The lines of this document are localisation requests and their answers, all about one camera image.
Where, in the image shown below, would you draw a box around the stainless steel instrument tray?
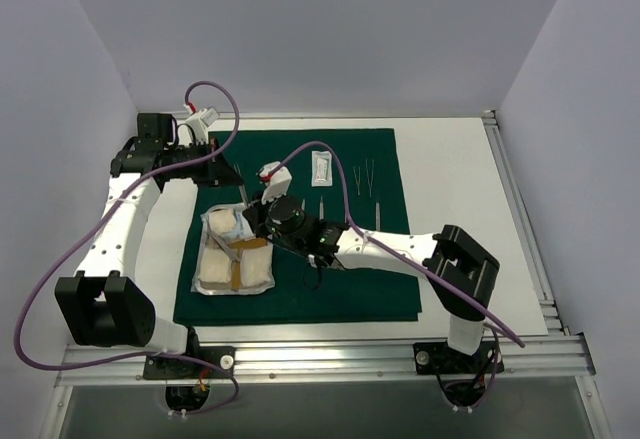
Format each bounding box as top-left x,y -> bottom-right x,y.
192,203 -> 277,298

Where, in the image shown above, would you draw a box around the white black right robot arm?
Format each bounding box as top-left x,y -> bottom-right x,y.
242,196 -> 500,372

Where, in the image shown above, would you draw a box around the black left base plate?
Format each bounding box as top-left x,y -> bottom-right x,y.
142,345 -> 236,381

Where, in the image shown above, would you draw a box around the thin steel tweezers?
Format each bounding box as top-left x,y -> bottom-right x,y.
365,159 -> 375,198
353,166 -> 362,196

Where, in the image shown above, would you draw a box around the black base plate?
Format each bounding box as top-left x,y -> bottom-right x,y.
412,341 -> 496,376
142,345 -> 236,381

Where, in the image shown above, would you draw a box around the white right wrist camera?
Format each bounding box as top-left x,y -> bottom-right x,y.
255,161 -> 292,205

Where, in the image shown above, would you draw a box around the aluminium right side rail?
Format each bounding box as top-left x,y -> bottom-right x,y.
482,110 -> 571,336

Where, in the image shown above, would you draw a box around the aluminium front rail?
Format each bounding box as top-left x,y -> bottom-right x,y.
56,335 -> 595,386

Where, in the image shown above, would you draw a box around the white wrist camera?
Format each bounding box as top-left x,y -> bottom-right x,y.
184,108 -> 219,143
255,161 -> 292,205

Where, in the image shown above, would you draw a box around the dark green surgical cloth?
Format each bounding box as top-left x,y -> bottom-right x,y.
173,129 -> 422,327

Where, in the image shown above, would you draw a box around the white suture packet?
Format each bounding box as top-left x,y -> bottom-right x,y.
311,151 -> 333,187

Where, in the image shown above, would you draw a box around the aluminium rail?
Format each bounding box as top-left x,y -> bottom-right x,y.
482,110 -> 571,336
56,335 -> 595,386

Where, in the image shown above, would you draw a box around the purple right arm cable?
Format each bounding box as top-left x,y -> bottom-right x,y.
264,140 -> 526,408

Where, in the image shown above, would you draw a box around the white gauze pad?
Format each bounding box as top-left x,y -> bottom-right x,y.
198,211 -> 275,290

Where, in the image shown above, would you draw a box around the blue striped gauze packet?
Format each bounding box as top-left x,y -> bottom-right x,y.
225,213 -> 254,243

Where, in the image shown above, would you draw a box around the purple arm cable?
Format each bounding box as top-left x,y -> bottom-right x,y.
264,140 -> 526,408
12,80 -> 241,416

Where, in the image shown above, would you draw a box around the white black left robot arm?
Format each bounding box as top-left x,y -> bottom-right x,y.
54,108 -> 243,378

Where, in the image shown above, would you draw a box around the steel instrument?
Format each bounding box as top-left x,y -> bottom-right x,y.
234,164 -> 249,208

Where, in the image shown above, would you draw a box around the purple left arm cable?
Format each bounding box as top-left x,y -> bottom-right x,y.
12,80 -> 241,416

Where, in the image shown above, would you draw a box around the steel scalpel handle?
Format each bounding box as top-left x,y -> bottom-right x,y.
375,199 -> 382,231

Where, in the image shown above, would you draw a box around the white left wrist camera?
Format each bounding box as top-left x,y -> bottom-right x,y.
184,108 -> 219,143

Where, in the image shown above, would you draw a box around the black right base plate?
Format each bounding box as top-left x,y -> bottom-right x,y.
412,341 -> 496,376

